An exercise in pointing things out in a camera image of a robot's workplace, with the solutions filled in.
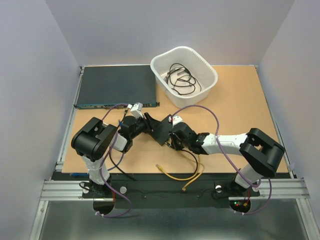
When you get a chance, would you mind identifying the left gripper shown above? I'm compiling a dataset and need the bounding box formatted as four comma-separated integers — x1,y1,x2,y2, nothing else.
130,112,162,140

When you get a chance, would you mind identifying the small black network switch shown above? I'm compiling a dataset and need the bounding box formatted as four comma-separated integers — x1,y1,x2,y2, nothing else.
149,114,173,146

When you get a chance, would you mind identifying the yellow ethernet cable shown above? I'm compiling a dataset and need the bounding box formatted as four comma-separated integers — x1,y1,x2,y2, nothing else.
155,163,201,181
174,147,205,193

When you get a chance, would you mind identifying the black ethernet cable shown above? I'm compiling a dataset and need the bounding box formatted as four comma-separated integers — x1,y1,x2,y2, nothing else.
108,106,200,181

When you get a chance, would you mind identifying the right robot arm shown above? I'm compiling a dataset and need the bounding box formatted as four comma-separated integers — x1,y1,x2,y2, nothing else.
169,122,285,195

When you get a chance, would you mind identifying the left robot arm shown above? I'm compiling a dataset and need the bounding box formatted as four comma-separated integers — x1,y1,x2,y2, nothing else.
71,112,161,197

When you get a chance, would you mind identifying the white plastic tub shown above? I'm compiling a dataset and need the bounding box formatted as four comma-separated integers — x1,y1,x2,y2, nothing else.
150,46,218,108

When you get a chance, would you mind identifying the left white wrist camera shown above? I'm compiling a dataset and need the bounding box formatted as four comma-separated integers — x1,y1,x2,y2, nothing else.
126,102,144,119

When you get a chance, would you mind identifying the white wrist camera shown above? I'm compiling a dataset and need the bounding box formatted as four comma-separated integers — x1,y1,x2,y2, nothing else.
126,102,144,119
168,115,183,128

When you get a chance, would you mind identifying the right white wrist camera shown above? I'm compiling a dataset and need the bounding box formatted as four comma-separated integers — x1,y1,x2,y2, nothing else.
168,115,183,128

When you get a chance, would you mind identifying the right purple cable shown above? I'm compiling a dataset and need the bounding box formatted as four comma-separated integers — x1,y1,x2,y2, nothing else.
169,105,273,216

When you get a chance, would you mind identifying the purple cable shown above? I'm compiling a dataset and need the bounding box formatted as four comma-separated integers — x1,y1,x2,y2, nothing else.
169,105,273,216
96,103,133,219

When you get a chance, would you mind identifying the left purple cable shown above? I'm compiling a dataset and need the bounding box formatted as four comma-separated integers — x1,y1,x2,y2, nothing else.
96,103,133,219

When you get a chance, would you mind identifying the black cable in tub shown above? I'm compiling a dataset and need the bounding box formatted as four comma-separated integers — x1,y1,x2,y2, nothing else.
164,62,203,96

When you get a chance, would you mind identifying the large teal rack switch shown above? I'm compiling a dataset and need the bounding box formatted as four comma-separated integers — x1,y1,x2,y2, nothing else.
74,65,160,110

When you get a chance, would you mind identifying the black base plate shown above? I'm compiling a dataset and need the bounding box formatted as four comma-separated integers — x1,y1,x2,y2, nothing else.
48,172,291,210

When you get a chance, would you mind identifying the aluminium rail frame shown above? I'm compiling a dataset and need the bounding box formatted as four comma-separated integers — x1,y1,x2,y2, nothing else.
37,65,312,240

